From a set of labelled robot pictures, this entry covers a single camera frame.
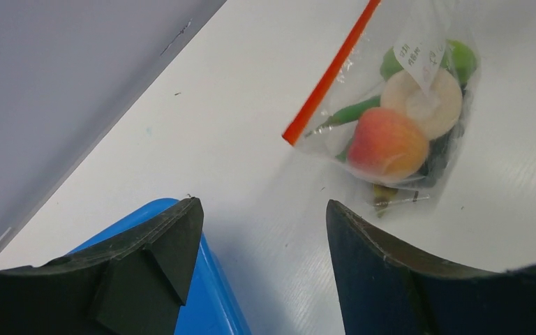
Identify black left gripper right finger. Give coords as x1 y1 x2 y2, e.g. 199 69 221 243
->
326 200 536 334

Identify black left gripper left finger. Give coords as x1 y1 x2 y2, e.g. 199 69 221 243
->
0 198 204 334

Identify red yellow toy peach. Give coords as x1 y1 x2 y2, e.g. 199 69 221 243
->
346 107 429 184

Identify clear zip top bag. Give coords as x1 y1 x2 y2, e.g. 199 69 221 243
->
282 1 481 217

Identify green toy chili pepper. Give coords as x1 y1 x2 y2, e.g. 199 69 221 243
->
302 95 381 138

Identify white round toy slice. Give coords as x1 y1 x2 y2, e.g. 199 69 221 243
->
380 68 463 140

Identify green toy leaf vegetable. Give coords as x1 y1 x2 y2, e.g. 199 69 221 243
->
380 40 477 87

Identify purple toy eggplant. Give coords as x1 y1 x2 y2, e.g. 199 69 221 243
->
373 184 399 218

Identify black toy grape bunch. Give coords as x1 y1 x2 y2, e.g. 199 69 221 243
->
415 87 471 188

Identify blue plastic bin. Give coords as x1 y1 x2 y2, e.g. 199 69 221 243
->
70 198 251 334

